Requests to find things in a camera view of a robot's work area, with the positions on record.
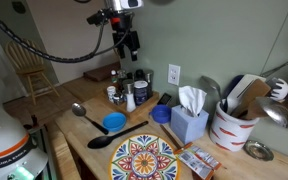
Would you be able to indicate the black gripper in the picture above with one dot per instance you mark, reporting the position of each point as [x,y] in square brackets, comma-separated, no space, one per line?
[125,38]

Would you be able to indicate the light blue bowl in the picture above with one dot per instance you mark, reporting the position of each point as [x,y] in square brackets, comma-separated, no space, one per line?
[114,122]

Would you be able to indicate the clear glass bottle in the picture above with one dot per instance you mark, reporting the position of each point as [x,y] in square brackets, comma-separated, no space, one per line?
[121,76]

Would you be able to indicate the black cap bottle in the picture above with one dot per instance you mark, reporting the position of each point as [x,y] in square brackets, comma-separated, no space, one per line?
[139,74]

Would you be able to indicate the metal canister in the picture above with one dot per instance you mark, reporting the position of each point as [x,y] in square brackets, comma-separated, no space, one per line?
[126,82]

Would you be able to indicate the steel pepper grinder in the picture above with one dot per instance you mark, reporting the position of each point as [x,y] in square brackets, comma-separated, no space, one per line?
[148,81]

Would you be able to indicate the dark jar with white lid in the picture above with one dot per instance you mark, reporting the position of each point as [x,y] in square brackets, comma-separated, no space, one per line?
[140,93]

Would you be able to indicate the small white jar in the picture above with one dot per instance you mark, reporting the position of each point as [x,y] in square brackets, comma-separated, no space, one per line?
[111,93]

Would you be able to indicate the small glass jar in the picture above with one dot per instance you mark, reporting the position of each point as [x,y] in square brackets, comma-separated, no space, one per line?
[118,99]

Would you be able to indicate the white shaker with metal top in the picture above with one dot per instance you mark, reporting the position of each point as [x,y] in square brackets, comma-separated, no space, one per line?
[130,101]

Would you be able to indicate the white power outlet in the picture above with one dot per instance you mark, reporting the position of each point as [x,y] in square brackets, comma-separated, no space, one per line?
[174,74]

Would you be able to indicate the wooden spice tray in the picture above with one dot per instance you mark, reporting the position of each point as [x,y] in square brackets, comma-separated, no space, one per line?
[144,108]

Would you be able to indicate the black phone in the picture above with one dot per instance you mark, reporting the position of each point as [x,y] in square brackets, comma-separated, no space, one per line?
[165,98]

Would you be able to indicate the white tissue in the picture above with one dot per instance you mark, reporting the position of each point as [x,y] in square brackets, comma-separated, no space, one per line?
[192,98]

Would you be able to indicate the metal serving spoon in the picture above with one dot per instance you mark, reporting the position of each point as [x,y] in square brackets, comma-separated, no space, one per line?
[209,83]

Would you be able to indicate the wooden chopstick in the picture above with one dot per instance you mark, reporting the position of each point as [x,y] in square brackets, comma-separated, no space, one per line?
[169,135]

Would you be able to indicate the black plastic spoon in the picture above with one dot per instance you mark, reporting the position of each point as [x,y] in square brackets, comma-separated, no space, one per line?
[99,142]

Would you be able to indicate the blue tissue box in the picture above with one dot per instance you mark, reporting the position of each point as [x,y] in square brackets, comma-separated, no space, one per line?
[185,128]

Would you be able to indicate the wooden windsor chair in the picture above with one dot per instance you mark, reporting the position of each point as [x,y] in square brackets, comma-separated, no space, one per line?
[27,68]

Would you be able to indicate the colourful painted plate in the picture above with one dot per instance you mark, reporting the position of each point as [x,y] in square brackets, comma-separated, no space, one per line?
[144,161]

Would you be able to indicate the dark blue utensil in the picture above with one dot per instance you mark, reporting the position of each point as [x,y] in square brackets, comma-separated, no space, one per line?
[232,85]

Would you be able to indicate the black clamp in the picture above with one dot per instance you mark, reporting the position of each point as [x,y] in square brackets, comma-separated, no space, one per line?
[34,121]

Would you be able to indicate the white spatula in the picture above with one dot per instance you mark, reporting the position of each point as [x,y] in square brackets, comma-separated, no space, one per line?
[242,88]

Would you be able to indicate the orange and white packet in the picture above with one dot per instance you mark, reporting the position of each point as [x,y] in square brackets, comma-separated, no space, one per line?
[197,161]

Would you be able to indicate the white crock with red chilies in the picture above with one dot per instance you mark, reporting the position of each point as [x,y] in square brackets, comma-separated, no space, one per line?
[230,133]

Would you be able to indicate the wooden spatula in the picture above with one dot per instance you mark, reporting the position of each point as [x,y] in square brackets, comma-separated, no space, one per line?
[255,91]

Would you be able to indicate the thin metal rod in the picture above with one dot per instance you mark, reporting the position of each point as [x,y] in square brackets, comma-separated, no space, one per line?
[282,66]

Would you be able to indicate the white slotted utensil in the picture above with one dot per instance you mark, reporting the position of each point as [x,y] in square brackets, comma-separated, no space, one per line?
[280,89]

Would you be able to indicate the large metal ladle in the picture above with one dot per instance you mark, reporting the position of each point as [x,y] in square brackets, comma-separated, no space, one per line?
[274,111]

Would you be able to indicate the metal jar lid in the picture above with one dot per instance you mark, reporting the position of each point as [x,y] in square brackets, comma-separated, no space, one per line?
[258,150]

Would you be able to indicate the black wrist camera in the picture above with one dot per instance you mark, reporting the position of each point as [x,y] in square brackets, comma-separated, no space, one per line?
[97,17]

